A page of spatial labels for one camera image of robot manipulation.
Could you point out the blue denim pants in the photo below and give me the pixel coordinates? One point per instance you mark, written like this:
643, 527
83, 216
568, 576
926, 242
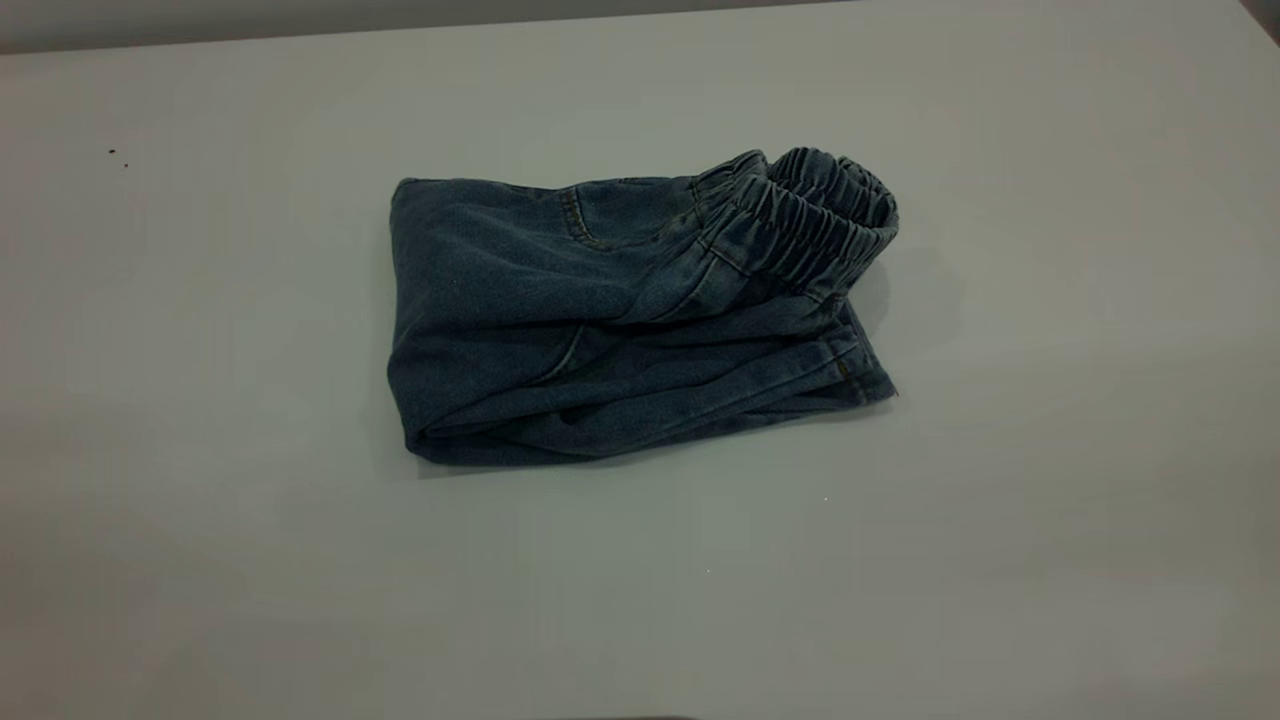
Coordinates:
560, 300

